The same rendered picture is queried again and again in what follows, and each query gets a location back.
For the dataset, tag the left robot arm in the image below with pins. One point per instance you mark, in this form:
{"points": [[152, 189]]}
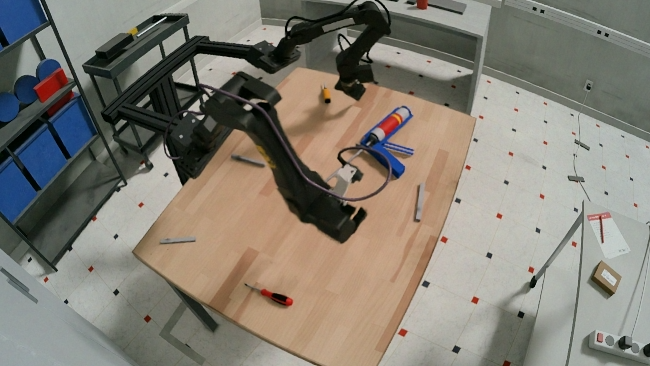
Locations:
{"points": [[304, 32]]}

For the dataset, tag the red and black screwdriver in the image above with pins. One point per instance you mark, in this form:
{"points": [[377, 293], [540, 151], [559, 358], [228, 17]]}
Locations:
{"points": [[279, 298]]}

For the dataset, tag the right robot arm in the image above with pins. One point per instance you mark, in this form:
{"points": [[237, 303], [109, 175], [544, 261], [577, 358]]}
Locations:
{"points": [[302, 198]]}

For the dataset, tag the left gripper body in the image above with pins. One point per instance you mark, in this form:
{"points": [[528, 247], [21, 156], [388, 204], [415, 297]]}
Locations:
{"points": [[354, 92]]}

